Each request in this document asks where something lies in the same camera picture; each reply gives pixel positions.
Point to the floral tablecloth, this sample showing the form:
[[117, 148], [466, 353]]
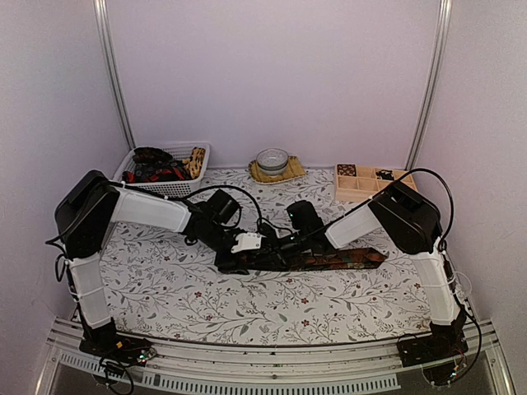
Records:
[[152, 284]]

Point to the clear drinking glass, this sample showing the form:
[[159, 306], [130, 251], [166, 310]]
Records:
[[463, 287]]

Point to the rolled black tie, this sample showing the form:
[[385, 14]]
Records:
[[387, 175]]

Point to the right metal frame post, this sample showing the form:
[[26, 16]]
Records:
[[437, 55]]

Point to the yellow woven mat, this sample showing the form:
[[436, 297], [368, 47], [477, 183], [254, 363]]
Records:
[[292, 170]]

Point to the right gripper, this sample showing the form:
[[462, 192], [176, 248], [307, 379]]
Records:
[[276, 254]]

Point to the yellow spotted tie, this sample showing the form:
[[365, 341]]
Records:
[[194, 163]]

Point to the left metal frame post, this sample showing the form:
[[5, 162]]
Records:
[[104, 31]]

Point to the rolled dark patterned tie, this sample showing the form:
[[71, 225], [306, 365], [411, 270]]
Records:
[[348, 170]]

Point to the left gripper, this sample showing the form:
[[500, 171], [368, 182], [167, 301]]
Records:
[[230, 265]]

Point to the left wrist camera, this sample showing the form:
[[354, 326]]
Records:
[[246, 242]]

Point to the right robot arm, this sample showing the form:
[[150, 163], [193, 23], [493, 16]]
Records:
[[413, 224]]

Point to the brown green patterned tie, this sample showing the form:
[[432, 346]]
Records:
[[347, 259]]

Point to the front metal rail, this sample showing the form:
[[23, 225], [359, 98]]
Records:
[[199, 368]]

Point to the dark red patterned tie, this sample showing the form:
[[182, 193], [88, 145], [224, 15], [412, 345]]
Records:
[[153, 165]]

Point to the white plastic basket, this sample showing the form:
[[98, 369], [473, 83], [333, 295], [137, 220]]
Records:
[[179, 151]]

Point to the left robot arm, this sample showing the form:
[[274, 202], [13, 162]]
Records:
[[84, 217]]

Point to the metal frame post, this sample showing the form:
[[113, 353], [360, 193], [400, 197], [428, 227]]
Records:
[[104, 31], [437, 55]]

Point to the wooden compartment box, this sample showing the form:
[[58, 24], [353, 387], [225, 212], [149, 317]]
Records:
[[364, 185]]

